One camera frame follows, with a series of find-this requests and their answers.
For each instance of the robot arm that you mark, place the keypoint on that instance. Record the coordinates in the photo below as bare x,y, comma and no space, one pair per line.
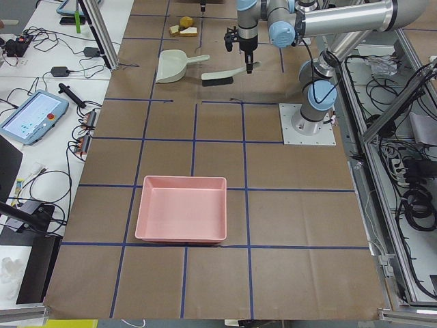
290,22

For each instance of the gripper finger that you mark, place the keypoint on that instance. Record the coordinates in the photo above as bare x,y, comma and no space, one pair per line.
249,67
202,5

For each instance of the white hand brush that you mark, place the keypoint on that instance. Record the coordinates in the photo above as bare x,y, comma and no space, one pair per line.
225,77

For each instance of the brown bread slice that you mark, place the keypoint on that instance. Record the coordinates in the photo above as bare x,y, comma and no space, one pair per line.
174,30

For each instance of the aluminium frame post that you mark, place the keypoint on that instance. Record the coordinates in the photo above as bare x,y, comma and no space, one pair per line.
99,31

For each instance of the blue teach pendant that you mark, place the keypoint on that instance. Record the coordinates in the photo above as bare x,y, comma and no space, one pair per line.
34,118

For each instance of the black power adapter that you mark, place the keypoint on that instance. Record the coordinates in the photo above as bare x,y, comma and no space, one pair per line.
60,71

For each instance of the pink plastic bin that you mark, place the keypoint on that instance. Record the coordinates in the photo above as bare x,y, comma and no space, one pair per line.
183,209

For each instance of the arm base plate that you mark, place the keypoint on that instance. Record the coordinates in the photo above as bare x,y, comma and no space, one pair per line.
297,131

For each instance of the white bread slice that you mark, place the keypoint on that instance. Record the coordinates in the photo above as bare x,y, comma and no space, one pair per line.
188,32

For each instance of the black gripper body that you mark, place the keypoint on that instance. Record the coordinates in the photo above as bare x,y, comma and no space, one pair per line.
248,44

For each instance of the yellow potato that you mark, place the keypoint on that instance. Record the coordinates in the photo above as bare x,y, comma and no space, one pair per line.
186,22

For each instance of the pale green dustpan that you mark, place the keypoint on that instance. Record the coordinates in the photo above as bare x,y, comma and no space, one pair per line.
172,65

